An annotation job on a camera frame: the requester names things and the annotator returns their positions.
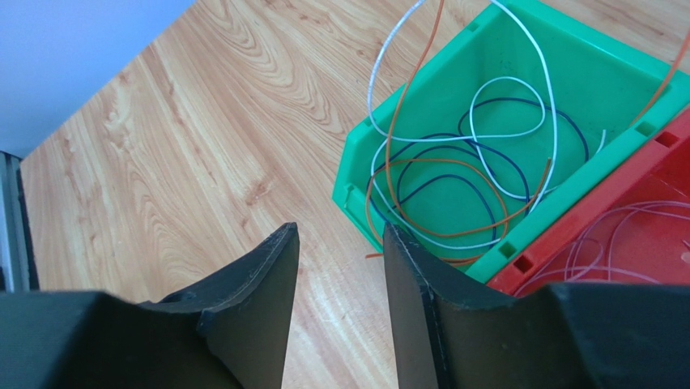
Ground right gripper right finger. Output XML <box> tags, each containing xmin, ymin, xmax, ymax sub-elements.
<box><xmin>383</xmin><ymin>224</ymin><xmax>539</xmax><ymax>388</ymax></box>

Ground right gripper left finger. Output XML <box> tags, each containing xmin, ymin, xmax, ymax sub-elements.
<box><xmin>143</xmin><ymin>222</ymin><xmax>300</xmax><ymax>388</ymax></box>

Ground orange cable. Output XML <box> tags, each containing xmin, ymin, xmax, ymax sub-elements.
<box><xmin>364</xmin><ymin>0</ymin><xmax>690</xmax><ymax>265</ymax></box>

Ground pink cable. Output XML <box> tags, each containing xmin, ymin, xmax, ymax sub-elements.
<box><xmin>514</xmin><ymin>200</ymin><xmax>690</xmax><ymax>297</ymax></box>

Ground red bin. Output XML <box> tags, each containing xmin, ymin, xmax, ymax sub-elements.
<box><xmin>487</xmin><ymin>110</ymin><xmax>689</xmax><ymax>297</ymax></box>

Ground left green bin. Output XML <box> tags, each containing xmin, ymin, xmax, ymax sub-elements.
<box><xmin>333</xmin><ymin>1</ymin><xmax>689</xmax><ymax>281</ymax></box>

